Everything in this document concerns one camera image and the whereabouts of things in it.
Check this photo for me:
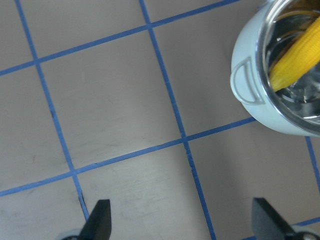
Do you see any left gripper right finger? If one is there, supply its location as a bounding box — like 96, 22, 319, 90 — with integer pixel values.
251, 197, 320, 240

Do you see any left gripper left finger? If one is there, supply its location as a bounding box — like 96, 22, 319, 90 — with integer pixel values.
78, 199, 111, 240

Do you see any yellow corn cob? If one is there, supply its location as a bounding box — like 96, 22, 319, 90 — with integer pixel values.
269, 18, 320, 92

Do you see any pale green cooking pot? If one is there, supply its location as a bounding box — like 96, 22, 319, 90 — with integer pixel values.
230, 0, 320, 137

